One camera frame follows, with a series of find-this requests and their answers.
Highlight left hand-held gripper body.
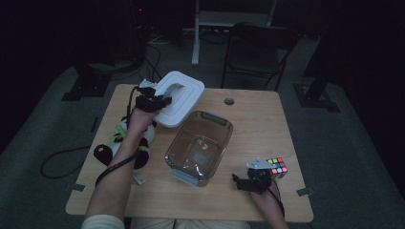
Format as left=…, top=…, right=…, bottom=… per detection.
left=135, top=79, right=164, bottom=114

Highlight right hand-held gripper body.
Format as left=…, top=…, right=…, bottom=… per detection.
left=245, top=157, right=277, bottom=194

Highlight white box lid grey handle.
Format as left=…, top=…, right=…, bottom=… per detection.
left=152, top=70, right=205, bottom=129

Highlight colourful puzzle cube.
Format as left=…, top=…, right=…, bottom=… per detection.
left=266, top=156, right=288, bottom=179

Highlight panda plush toy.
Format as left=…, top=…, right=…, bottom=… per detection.
left=93, top=115, right=158, bottom=186

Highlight clear plastic storage box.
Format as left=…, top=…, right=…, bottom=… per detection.
left=164, top=110, right=234, bottom=188

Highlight person's right hand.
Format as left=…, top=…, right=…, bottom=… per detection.
left=249, top=184, right=282, bottom=209

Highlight person's left hand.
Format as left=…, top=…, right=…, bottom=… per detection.
left=127, top=107, right=160, bottom=138

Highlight black stand base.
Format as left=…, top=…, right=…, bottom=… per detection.
left=292, top=73, right=341, bottom=114
left=61, top=61, right=113, bottom=102

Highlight person's beige trousers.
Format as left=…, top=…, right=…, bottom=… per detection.
left=130, top=217, right=252, bottom=229

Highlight dark equipment rack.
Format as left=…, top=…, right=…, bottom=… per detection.
left=113, top=0, right=151, bottom=65

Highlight white metal stand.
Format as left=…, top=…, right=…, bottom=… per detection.
left=190, top=0, right=278, bottom=67

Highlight black folding chair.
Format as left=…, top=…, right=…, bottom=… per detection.
left=220, top=22, right=300, bottom=93

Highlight person's white sleeve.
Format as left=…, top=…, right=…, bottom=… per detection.
left=80, top=214, right=126, bottom=229

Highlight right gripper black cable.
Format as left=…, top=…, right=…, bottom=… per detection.
left=266, top=179, right=286, bottom=220

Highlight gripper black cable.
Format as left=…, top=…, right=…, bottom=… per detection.
left=266, top=179, right=286, bottom=220
left=95, top=85, right=141, bottom=188

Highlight black floor cables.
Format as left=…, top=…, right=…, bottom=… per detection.
left=139, top=42, right=168, bottom=87

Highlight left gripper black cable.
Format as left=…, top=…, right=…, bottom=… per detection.
left=95, top=85, right=141, bottom=188

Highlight black floor cable loop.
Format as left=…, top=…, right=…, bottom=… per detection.
left=40, top=145, right=92, bottom=179

